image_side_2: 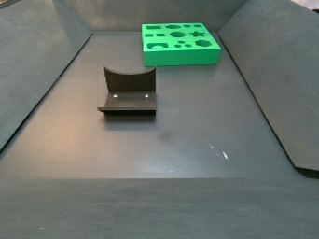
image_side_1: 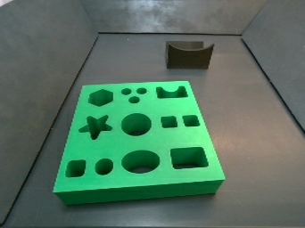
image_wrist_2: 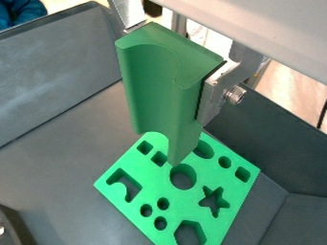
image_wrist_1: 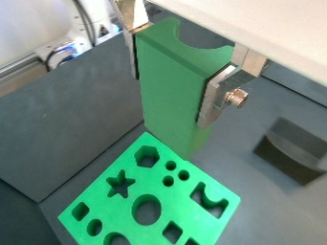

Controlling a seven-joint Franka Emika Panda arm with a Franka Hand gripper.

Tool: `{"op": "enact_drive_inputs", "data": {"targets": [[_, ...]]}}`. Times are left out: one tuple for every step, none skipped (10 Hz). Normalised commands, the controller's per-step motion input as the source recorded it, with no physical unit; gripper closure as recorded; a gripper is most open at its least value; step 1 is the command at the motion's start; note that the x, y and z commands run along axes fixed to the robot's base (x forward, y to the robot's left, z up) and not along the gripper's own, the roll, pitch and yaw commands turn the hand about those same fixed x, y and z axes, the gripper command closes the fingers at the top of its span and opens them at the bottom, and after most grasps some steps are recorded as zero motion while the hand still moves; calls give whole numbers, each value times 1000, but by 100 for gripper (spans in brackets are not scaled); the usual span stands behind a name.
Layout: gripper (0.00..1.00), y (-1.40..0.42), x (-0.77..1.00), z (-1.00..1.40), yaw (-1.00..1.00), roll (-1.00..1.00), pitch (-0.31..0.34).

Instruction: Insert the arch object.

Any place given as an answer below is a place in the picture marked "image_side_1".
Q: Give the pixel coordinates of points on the green shape sorter board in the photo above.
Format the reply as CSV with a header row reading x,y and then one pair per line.
x,y
138,145

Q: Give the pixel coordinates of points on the dark arch block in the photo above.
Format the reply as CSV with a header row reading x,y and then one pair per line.
x,y
187,55

